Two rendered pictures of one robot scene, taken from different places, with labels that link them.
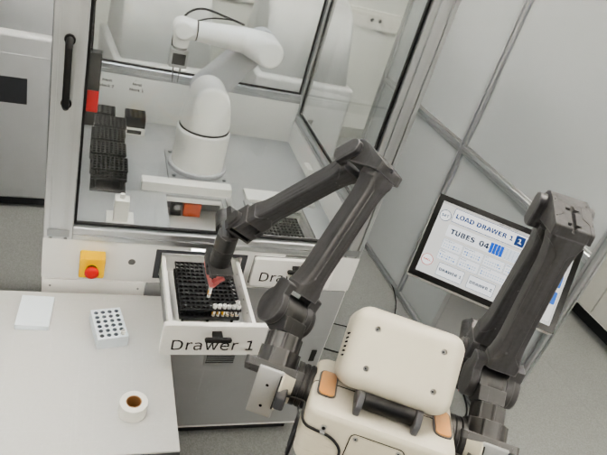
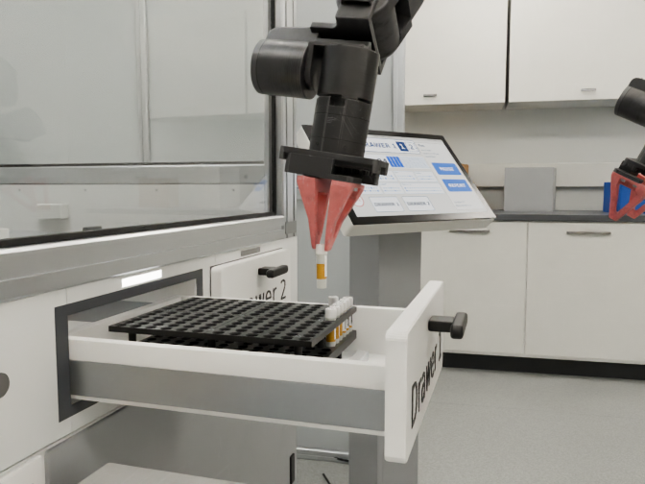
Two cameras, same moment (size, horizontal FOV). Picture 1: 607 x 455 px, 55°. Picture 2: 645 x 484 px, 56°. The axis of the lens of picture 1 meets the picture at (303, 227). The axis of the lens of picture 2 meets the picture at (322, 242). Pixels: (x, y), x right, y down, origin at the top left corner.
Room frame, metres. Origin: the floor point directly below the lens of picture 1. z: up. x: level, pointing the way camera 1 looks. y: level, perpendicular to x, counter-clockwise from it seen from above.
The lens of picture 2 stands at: (0.88, 0.67, 1.04)
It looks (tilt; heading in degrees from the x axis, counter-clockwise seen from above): 5 degrees down; 311
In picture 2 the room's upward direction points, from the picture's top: straight up
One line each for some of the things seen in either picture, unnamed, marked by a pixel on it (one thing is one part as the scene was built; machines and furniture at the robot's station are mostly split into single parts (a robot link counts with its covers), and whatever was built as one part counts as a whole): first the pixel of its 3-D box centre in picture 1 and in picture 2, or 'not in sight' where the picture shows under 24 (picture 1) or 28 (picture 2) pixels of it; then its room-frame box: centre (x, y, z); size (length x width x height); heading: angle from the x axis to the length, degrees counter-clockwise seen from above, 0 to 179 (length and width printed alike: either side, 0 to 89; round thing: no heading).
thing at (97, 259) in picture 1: (91, 264); not in sight; (1.35, 0.57, 0.88); 0.07 x 0.05 x 0.07; 114
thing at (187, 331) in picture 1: (214, 338); (419, 352); (1.21, 0.14, 0.87); 0.29 x 0.02 x 0.11; 114
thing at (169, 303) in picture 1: (204, 292); (234, 347); (1.40, 0.23, 0.86); 0.40 x 0.26 x 0.06; 24
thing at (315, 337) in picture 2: (210, 308); (328, 324); (1.30, 0.18, 0.90); 0.18 x 0.02 x 0.01; 114
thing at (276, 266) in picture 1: (293, 273); (255, 289); (1.63, -0.01, 0.87); 0.29 x 0.02 x 0.11; 114
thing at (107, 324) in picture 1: (108, 328); not in sight; (1.22, 0.45, 0.78); 0.12 x 0.08 x 0.04; 36
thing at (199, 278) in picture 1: (205, 292); (242, 343); (1.39, 0.22, 0.87); 0.22 x 0.18 x 0.06; 24
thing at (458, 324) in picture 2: (218, 337); (446, 324); (1.18, 0.13, 0.91); 0.07 x 0.04 x 0.01; 114
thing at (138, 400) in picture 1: (133, 406); not in sight; (0.98, 0.27, 0.78); 0.07 x 0.07 x 0.04
